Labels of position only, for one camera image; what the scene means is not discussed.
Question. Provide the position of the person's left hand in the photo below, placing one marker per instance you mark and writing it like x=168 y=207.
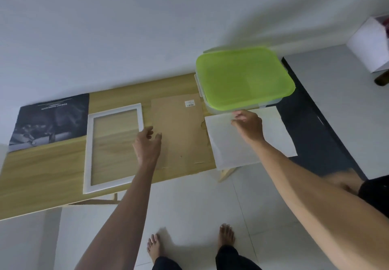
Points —
x=147 y=148

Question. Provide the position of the person's right hand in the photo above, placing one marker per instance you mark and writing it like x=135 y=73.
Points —
x=250 y=127

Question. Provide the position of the person's left thumb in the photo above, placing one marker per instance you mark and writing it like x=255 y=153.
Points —
x=158 y=138

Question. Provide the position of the person's right thumb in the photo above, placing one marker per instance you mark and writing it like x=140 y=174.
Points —
x=236 y=123

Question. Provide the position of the person's right forearm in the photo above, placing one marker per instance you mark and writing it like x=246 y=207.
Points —
x=319 y=206

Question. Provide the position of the person's left forearm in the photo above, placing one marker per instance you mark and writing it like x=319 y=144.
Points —
x=127 y=218

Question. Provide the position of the brown cardboard backing board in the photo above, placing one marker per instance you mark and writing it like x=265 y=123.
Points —
x=182 y=133

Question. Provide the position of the white paper sheet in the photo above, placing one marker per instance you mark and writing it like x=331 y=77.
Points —
x=273 y=125

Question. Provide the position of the green plastic container lid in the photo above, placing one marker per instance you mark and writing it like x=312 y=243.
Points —
x=243 y=77

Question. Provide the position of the wooden table leg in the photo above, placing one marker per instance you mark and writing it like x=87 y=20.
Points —
x=226 y=174

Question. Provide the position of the black floor mat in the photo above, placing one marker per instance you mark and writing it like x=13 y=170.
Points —
x=313 y=127

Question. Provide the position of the person's left foot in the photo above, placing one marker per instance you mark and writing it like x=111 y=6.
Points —
x=155 y=247

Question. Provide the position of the person's foot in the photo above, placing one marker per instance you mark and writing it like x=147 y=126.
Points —
x=226 y=236
x=155 y=247

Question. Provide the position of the dark photo poster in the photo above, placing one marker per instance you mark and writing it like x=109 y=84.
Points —
x=48 y=121

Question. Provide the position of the person's right foot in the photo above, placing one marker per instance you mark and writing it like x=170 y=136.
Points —
x=226 y=236

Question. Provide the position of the dark trousers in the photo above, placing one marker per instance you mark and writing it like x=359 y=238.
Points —
x=231 y=260

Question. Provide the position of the dark brown object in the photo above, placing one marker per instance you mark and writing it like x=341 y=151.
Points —
x=383 y=79

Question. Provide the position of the white cardboard box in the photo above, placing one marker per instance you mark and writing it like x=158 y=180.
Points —
x=369 y=46

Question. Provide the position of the black shirt sleeve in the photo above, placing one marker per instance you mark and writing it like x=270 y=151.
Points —
x=375 y=195

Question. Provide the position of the white picture frame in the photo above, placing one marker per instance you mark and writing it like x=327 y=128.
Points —
x=88 y=157

